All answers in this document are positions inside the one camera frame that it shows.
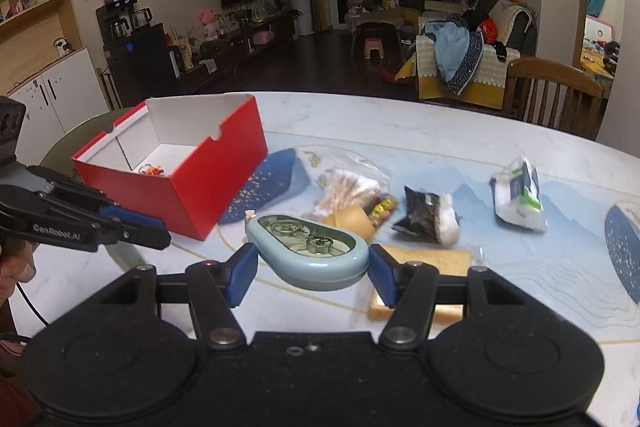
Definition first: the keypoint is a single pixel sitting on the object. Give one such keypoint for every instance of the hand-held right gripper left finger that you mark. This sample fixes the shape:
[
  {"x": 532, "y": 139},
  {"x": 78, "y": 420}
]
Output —
[{"x": 243, "y": 274}]

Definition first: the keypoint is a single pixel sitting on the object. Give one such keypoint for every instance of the black water dispenser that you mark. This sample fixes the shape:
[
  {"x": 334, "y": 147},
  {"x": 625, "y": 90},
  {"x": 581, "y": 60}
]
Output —
[{"x": 137, "y": 52}]

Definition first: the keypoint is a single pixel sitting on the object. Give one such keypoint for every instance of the light blue plastic case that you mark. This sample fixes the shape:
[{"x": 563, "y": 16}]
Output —
[{"x": 310, "y": 259}]

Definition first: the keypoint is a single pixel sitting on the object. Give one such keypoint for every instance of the pink stool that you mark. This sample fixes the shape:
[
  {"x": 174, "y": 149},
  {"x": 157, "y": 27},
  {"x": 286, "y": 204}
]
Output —
[{"x": 374, "y": 47}]

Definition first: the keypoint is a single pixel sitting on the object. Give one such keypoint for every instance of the white green tissue packet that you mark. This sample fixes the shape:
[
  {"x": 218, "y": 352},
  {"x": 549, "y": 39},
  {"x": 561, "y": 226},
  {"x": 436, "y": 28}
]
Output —
[{"x": 517, "y": 197}]

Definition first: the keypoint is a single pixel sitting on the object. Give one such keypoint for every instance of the bagged bread slice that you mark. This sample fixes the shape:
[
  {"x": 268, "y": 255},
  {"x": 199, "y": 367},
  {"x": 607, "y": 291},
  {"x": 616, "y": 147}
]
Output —
[{"x": 440, "y": 264}]

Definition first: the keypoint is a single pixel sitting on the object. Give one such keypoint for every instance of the pink pig toy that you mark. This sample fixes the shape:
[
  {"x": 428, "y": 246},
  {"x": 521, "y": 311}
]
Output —
[{"x": 210, "y": 23}]

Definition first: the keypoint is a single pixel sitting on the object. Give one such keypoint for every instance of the olive green chair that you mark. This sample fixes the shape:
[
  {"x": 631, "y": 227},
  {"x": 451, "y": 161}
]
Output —
[{"x": 75, "y": 134}]

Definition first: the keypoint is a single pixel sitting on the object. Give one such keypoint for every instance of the red cardboard box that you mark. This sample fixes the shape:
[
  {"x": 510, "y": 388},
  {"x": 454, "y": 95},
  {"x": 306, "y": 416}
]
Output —
[{"x": 200, "y": 187}]

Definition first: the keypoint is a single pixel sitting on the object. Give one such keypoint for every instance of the sofa with cream cover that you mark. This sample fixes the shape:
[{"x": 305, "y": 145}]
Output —
[{"x": 495, "y": 67}]

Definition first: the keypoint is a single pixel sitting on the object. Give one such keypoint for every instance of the blue clothing pile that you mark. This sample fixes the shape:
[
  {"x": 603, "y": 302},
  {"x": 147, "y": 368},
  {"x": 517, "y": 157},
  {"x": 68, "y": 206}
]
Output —
[{"x": 457, "y": 52}]

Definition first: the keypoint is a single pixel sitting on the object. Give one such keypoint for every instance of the coffee table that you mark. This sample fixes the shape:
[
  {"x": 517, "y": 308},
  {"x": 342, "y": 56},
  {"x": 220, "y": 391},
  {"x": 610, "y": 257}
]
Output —
[{"x": 375, "y": 23}]

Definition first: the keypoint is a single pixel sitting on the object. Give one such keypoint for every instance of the dark television stand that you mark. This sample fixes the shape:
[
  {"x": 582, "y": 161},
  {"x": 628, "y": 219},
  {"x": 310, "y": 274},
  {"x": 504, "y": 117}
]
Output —
[{"x": 235, "y": 42}]

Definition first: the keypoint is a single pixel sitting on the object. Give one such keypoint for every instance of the small orange item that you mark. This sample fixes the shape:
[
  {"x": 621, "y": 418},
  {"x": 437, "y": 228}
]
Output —
[{"x": 152, "y": 170}]

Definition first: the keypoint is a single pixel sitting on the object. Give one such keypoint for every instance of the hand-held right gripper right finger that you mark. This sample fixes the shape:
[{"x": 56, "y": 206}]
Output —
[{"x": 382, "y": 277}]

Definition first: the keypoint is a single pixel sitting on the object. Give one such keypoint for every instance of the clear bag of snacks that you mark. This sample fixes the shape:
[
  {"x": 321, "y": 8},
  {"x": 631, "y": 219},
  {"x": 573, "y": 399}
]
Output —
[{"x": 350, "y": 197}]

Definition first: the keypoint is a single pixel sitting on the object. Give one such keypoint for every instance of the black rice ball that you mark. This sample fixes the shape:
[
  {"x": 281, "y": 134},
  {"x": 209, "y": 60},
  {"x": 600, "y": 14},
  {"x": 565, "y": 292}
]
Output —
[{"x": 425, "y": 214}]

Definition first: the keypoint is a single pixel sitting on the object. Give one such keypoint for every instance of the white cabinet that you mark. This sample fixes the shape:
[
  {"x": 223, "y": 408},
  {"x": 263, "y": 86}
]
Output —
[{"x": 55, "y": 99}]

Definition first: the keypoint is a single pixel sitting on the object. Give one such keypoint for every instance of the person's left hand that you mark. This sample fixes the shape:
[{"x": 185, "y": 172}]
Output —
[{"x": 15, "y": 264}]

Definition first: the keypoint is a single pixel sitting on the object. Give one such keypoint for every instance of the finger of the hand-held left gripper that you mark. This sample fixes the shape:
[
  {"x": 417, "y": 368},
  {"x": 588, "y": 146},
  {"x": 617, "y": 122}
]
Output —
[
  {"x": 132, "y": 217},
  {"x": 145, "y": 237}
]

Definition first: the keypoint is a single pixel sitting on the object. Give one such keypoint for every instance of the wooden chair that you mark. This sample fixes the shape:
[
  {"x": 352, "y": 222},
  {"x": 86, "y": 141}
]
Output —
[{"x": 555, "y": 94}]

